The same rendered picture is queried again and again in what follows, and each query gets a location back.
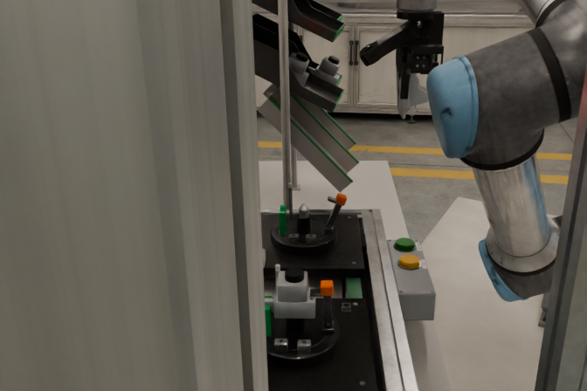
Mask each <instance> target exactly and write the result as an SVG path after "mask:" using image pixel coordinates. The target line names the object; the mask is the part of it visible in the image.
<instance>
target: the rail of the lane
mask: <svg viewBox="0 0 587 391"><path fill-rule="evenodd" d="M361 211H362V218H363V220H362V233H361V241H362V247H363V261H364V268H365V276H364V284H365V291H366V299H367V306H368V313H369V327H370V334H371V341H372V348H373V355H374V362H375V370H376V384H377V391H418V387H417V383H416V378H415V374H414V370H413V365H412V361H411V353H410V349H409V345H408V340H407V336H406V331H405V328H404V320H403V315H402V312H401V307H400V303H399V298H398V294H397V287H396V282H395V278H394V273H393V270H392V265H391V261H390V253H389V249H388V244H387V240H386V236H385V232H384V227H383V219H382V215H381V211H380V209H361Z"/></svg>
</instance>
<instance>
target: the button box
mask: <svg viewBox="0 0 587 391"><path fill-rule="evenodd" d="M396 240H397V239H388V240H387V244H388V249H389V253H390V261H391V265H392V270H393V273H394V278H395V282H396V287H397V294H398V298H399V303H400V307H401V312H402V315H403V320H434V312H435V301H436V292H435V290H434V287H433V284H432V279H431V276H430V273H429V271H428V268H427V264H426V261H425V257H424V253H423V251H422V248H421V245H420V242H419V240H417V239H416V240H414V239H412V240H413V241H414V242H415V248H414V249H413V250H399V249H398V248H396V246H395V242H396ZM406 254H411V255H414V256H417V257H418V258H419V259H420V264H419V267H417V268H413V269H409V268H404V267H403V266H401V265H400V264H399V258H400V257H401V256H402V255H406Z"/></svg>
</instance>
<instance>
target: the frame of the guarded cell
mask: <svg viewBox="0 0 587 391"><path fill-rule="evenodd" d="M586 345H587V66H586V71H585V76H584V87H583V92H582V98H581V104H580V109H579V115H578V120H577V130H576V136H575V141H574V147H573V153H572V158H571V164H570V174H569V180H568V185H567V190H566V196H565V202H564V207H563V218H562V223H561V229H560V234H559V240H558V245H557V251H556V261H555V267H554V272H553V278H552V283H551V289H550V295H549V304H548V310H547V316H546V321H545V327H544V333H543V338H542V348H541V353H540V359H539V365H538V370H537V376H536V382H535V391H577V390H578V385H579V381H580V376H581V372H582V366H583V362H584V354H585V349H586Z"/></svg>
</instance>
